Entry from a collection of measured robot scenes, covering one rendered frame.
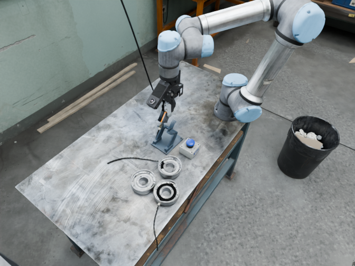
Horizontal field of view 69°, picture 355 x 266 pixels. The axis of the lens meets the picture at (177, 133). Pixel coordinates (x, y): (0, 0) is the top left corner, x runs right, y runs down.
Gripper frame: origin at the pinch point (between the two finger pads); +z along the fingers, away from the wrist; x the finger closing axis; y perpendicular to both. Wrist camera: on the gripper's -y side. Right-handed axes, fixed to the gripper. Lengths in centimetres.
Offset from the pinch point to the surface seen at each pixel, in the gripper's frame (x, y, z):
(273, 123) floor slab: -21, 136, 100
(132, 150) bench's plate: 9.0, -13.1, 19.6
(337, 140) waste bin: -70, 104, 59
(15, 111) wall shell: 148, -19, 77
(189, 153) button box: -14.5, 0.2, 15.9
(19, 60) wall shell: 149, 2, 39
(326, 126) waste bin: -60, 116, 61
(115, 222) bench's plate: -10.8, -42.1, 19.5
